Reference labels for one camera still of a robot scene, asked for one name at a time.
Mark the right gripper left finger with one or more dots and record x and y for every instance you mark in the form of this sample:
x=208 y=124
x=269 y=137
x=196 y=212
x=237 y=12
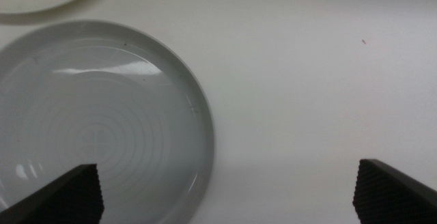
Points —
x=68 y=200

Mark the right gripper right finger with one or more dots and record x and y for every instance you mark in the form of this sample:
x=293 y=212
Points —
x=392 y=200

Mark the grey shallow bowl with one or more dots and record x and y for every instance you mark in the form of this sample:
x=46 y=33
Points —
x=102 y=108

